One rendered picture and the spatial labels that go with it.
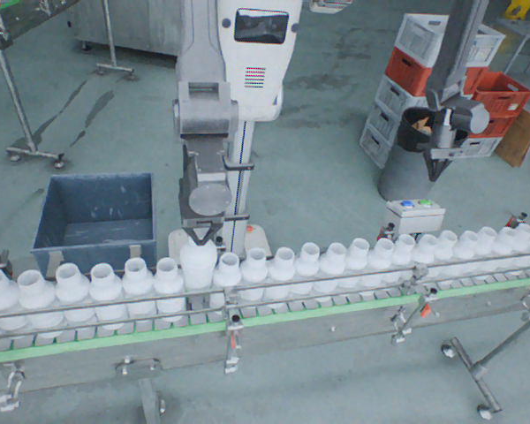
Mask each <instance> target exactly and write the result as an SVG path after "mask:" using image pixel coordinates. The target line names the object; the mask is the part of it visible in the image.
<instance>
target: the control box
mask: <svg viewBox="0 0 530 424"><path fill-rule="evenodd" d="M421 200H428V201H430V200H429V199H419V200H405V201H411V202H412V203H413V206H412V207H407V206H404V205H402V203H401V202H402V201H387V203H386V209H385V213H384V218H383V223H384V224H385V225H389V223H393V224H395V227H394V228H393V229H394V230H395V232H396V234H397V235H401V234H408V235H409V236H411V237H413V234H414V233H415V234H416V235H415V237H414V241H416V238H417V237H419V235H421V234H422V233H423V232H424V231H439V230H440V228H441V225H442V221H443V214H444V211H445V209H444V208H442V207H440V206H439V205H437V203H435V202H433V201H431V205H429V206H427V205H422V203H420V201H421Z"/></svg>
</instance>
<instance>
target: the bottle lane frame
mask: <svg viewBox="0 0 530 424"><path fill-rule="evenodd" d="M517 278H518V277H517ZM506 280H507V279H506ZM495 281H496V280H495ZM484 282H485V281H484ZM438 288H439V287H438ZM400 294H401V295H400V296H397V297H390V296H389V294H388V293H387V295H388V297H387V298H384V299H378V298H377V297H376V296H375V295H374V297H375V298H374V299H371V300H370V301H364V300H363V298H362V297H361V296H360V302H357V303H350V302H349V300H348V299H346V297H345V299H346V304H343V305H336V304H335V302H333V301H332V300H331V301H332V306H329V307H320V305H319V303H318V302H317V305H318V307H317V308H310V309H306V308H305V306H304V305H303V304H302V305H303V309H302V310H296V311H291V310H290V308H289V307H288V306H287V307H288V312H287V313H282V314H275V312H274V309H273V308H272V314H270V315H263V316H259V314H258V310H257V309H256V316H255V317H248V318H243V315H242V314H241V313H240V311H239V319H242V320H243V323H244V331H243V333H242V334H239V341H241V346H242V348H241V349H240V350H236V349H235V353H236V355H237V356H238V358H239V359H243V357H248V356H254V355H260V354H265V353H272V352H282V351H288V350H293V349H299V348H305V347H311V346H317V345H326V344H332V342H338V341H344V340H349V339H355V338H361V337H371V336H377V335H383V334H389V333H395V332H397V331H396V329H395V327H394V322H393V320H394V318H395V317H396V314H400V313H399V312H398V311H399V310H400V308H401V307H402V306H409V307H408V308H407V310H405V311H404V312H403V319H404V321H407V320H408V318H409V316H410V315H411V313H412V312H413V311H414V309H415V308H416V307H417V306H418V305H419V302H418V300H417V299H418V297H419V296H421V293H418V294H416V293H414V294H412V295H403V294H402V293H401V292H400ZM528 294H530V276H527V278H526V279H517V280H511V281H508V280H507V281H505V282H497V281H496V282H495V283H492V284H487V283H486V282H485V284H478V285H476V284H473V285H472V286H463V285H462V287H458V288H452V287H451V286H450V289H444V291H441V289H440V288H439V291H438V293H437V294H436V296H437V297H438V299H437V300H436V301H435V302H434V303H433V305H434V306H435V308H436V310H438V311H439V313H440V316H438V317H435V316H434V315H433V313H432V311H430V312H429V313H428V314H427V315H426V316H425V317H420V315H419V316H418V317H417V319H416V321H415V322H414V323H413V325H412V326H411V329H417V328H423V327H428V326H434V325H439V324H445V323H450V322H461V320H466V319H473V318H478V317H483V316H490V315H495V314H506V313H511V312H518V311H523V310H525V307H524V306H523V305H522V301H521V300H522V299H523V298H524V297H525V296H526V295H528ZM226 321H228V320H222V321H220V322H209V321H208V317H207V316H206V322H205V323H202V324H194V325H192V323H191V320H190V319H189V322H188V325H187V326H180V327H174V325H173V322H171V325H170V328H167V329H156V328H155V325H154V324H152V329H151V330H147V331H141V332H137V331H136V327H135V325H134V327H133V332H132V333H127V334H121V335H119V334H118V333H117V329H115V331H114V335H113V336H106V337H98V335H97V330H96V331H95V336H94V337H93V338H88V339H81V340H78V334H77V332H76V335H75V338H74V340H73V341H66V343H61V342H60V344H59V343H58V341H57V337H55V340H54V342H53V344H47V345H40V346H37V345H36V338H35V339H34V342H33V346H31V347H27V348H20V349H14V348H13V341H12V343H11V348H10V349H9V350H7V351H0V390H6V386H7V382H8V378H9V375H10V372H8V371H7V370H6V368H5V367H4V364H9V363H14V364H15V366H17V367H18V369H19V370H18V371H15V372H14V373H18V372H21V373H22V374H23V376H24V377H25V380H22V382H21V384H20V387H19V395H20V394H26V393H31V392H37V391H42V390H48V389H54V388H59V387H65V386H71V385H76V384H82V383H88V382H97V381H103V380H109V379H114V378H117V373H115V367H117V366H118V365H120V364H121V363H125V364H129V363H130V362H132V361H139V360H149V359H155V360H160V366H161V371H164V370H171V369H176V368H182V367H192V366H199V365H204V364H209V363H216V362H220V361H226V360H224V355H226V354H227V349H228V342H229V336H227V335H225V330H224V327H225V322H226Z"/></svg>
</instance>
